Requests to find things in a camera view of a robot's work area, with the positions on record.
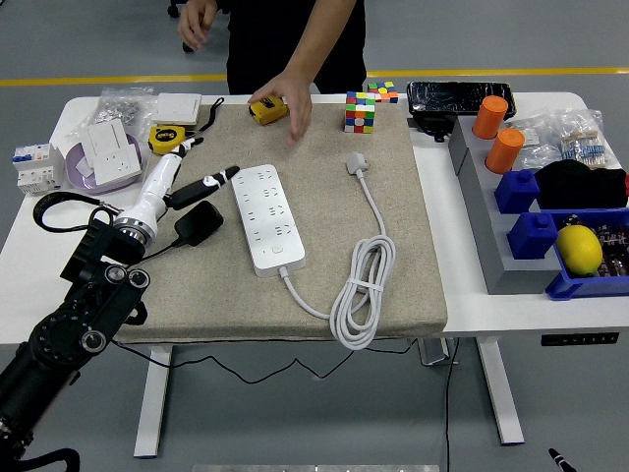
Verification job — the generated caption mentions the person's left hand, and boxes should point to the person's left hand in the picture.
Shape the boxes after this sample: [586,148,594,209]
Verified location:
[252,71,315,148]

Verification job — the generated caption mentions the yellow lemon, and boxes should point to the yellow lemon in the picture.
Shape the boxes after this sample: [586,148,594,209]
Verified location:
[555,224,604,276]

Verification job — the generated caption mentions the black hanging cable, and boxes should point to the black hanging cable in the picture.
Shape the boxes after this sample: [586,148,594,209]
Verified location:
[443,337,461,472]

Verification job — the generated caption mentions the small rubik's cube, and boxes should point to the small rubik's cube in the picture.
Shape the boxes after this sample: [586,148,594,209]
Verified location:
[367,81,400,105]

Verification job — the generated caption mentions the purple bowl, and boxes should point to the purple bowl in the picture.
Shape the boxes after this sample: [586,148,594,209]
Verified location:
[66,133,151,197]

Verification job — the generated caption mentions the grey-brown mat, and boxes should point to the grey-brown mat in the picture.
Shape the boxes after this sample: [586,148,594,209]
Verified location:
[113,100,450,345]

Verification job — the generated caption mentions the person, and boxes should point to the person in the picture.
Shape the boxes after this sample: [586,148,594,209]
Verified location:
[225,0,369,95]

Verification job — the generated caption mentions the dark electronic modules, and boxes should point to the dark electronic modules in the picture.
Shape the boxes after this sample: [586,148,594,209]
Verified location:
[592,223,629,279]

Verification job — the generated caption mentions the large rubik's cube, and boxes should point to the large rubik's cube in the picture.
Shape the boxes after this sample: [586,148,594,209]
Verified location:
[343,90,377,134]

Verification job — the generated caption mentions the white power strip cord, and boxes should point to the white power strip cord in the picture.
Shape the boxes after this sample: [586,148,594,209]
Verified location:
[278,150,397,352]

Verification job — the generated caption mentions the yellow tape measure with strap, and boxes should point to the yellow tape measure with strap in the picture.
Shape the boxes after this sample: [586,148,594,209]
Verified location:
[147,96,226,157]

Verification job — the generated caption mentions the plastic bag of resistors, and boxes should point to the plastic bag of resistors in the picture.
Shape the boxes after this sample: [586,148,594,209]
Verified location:
[557,108,621,171]

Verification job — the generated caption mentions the plastic bag of screws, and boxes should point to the plastic bag of screws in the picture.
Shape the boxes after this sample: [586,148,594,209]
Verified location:
[73,87,156,140]

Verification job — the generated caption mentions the orange cylinder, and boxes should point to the orange cylinder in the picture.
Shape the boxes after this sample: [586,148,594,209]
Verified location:
[472,95,510,142]
[486,128,527,176]

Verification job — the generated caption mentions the black power adapter with cord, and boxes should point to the black power adapter with cord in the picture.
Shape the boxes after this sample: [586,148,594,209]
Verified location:
[140,201,225,263]

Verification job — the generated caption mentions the grey box under table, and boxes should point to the grey box under table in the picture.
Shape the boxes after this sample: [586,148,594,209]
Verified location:
[417,337,459,368]

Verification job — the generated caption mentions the white circuit breaker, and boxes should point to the white circuit breaker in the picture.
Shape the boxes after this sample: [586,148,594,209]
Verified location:
[13,142,66,197]

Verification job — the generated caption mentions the white wall switch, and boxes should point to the white wall switch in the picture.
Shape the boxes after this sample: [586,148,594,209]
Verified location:
[149,92,202,127]

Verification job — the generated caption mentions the thin black cable under table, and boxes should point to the thin black cable under table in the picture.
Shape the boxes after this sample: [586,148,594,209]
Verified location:
[111,337,420,386]

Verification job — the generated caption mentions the grey block holder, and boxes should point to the grey block holder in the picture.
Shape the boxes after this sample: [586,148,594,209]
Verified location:
[447,116,564,296]

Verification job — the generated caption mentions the plastic bag of white parts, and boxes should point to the plastic bag of white parts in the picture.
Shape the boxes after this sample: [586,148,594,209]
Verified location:
[510,115,566,171]

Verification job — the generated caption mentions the blue block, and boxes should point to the blue block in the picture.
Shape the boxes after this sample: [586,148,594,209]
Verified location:
[494,169,542,215]
[507,210,559,262]

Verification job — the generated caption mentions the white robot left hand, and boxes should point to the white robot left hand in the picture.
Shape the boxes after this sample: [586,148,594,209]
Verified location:
[119,137,242,235]

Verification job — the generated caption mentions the blue plastic bin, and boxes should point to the blue plastic bin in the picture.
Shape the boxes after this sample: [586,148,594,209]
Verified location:
[533,206,629,301]

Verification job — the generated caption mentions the white left table leg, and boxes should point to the white left table leg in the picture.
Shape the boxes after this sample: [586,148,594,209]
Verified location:
[133,343,174,458]

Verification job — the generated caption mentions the white right table leg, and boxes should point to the white right table leg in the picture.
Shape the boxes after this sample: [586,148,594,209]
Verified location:
[475,337,526,447]

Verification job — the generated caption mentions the white switch panel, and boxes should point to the white switch panel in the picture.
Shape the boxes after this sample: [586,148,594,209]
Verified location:
[78,120,142,168]

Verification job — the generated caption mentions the white wall socket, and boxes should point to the white wall socket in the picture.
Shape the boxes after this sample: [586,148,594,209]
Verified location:
[92,145,143,186]

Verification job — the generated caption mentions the black glossy tray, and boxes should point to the black glossy tray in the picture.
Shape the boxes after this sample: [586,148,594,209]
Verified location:
[406,81,518,119]

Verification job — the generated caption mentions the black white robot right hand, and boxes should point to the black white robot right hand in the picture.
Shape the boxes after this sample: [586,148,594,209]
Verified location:
[547,446,574,472]

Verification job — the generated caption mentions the white power strip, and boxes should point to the white power strip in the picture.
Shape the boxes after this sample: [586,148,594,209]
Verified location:
[231,164,307,277]

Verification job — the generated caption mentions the white table leg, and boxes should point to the white table leg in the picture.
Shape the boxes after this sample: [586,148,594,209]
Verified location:
[475,337,526,447]
[133,343,174,458]

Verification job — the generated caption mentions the black cloth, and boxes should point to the black cloth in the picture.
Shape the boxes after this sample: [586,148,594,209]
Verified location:
[534,159,629,210]

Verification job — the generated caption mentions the black table control panel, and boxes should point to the black table control panel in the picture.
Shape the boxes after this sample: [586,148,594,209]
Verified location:
[541,332,620,347]

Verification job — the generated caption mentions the person's right hand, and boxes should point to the person's right hand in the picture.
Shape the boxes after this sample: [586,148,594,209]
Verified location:
[176,0,219,52]

